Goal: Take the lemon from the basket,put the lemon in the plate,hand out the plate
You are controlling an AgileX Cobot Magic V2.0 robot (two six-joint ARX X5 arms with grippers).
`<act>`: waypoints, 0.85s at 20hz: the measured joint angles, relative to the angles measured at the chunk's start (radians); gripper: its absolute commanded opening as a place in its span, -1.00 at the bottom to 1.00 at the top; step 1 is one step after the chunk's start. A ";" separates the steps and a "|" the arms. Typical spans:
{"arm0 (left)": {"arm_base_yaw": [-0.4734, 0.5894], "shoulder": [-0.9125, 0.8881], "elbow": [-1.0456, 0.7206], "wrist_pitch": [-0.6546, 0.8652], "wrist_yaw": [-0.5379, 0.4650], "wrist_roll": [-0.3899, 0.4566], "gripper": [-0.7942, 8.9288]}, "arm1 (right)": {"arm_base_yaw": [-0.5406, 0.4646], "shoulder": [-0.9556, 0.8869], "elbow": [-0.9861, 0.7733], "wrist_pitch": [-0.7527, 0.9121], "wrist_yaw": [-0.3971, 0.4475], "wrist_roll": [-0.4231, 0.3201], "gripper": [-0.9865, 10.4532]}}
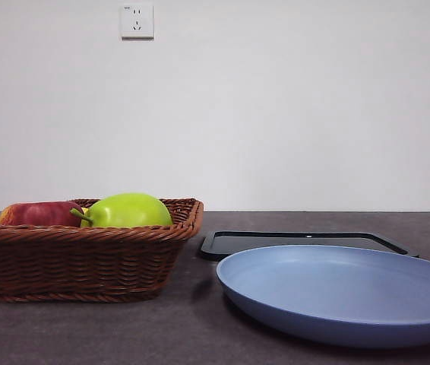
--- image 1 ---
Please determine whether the white wall socket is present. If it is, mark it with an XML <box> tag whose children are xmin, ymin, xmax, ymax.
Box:
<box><xmin>120</xmin><ymin>4</ymin><xmax>155</xmax><ymax>41</ymax></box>

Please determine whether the brown wicker basket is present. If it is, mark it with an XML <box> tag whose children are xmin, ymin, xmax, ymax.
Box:
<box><xmin>0</xmin><ymin>197</ymin><xmax>204</xmax><ymax>304</ymax></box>

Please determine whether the black flat tray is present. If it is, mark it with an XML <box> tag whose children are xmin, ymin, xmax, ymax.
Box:
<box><xmin>198</xmin><ymin>230</ymin><xmax>421</xmax><ymax>262</ymax></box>

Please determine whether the red apple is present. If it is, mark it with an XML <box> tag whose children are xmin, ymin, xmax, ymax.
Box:
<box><xmin>0</xmin><ymin>201</ymin><xmax>86</xmax><ymax>227</ymax></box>

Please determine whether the green pear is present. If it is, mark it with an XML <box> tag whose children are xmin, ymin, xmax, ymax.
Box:
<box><xmin>71</xmin><ymin>192</ymin><xmax>173</xmax><ymax>229</ymax></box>

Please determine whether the blue round plate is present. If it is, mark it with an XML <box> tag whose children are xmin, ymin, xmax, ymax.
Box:
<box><xmin>216</xmin><ymin>244</ymin><xmax>430</xmax><ymax>349</ymax></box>

